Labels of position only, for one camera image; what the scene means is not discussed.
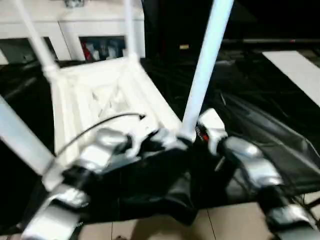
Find black work mat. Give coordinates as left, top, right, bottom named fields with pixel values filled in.
left=0, top=58, right=320, bottom=226

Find flat white board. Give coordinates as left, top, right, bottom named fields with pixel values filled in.
left=261, top=50, right=320, bottom=109

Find long black rod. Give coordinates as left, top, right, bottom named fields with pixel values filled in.
left=221, top=38, right=320, bottom=45

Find white glass door cabinet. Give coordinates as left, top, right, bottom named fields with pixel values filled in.
left=0, top=0, right=146, bottom=64

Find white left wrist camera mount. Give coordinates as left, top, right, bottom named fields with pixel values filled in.
left=124, top=121, right=161, bottom=160

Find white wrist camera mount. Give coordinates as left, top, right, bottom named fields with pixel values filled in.
left=124, top=121, right=161, bottom=160
left=196, top=109, right=229, bottom=156

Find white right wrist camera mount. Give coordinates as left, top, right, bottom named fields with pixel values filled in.
left=196, top=109, right=229, bottom=156

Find black left wrist camera cable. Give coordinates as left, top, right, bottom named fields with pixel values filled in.
left=55, top=112, right=148, bottom=158

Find black tangled wires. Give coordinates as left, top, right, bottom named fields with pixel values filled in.
left=294, top=191, right=320, bottom=218

